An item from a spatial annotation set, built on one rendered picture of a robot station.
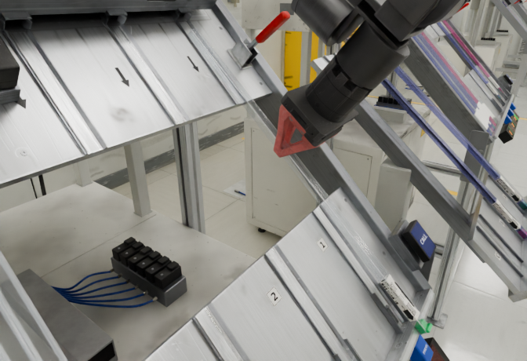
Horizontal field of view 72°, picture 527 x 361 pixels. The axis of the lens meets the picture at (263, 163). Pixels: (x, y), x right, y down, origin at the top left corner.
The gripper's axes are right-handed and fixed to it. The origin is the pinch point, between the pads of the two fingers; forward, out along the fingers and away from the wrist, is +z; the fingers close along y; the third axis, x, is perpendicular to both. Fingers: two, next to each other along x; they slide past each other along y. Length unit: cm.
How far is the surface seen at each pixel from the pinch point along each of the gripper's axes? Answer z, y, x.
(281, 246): 2.5, 9.2, 9.6
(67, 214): 62, 4, -28
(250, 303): 2.7, 17.3, 11.6
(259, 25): 35, -85, -57
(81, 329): 33.4, 22.8, 0.6
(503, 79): 1, -153, 22
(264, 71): -0.8, -8.0, -12.0
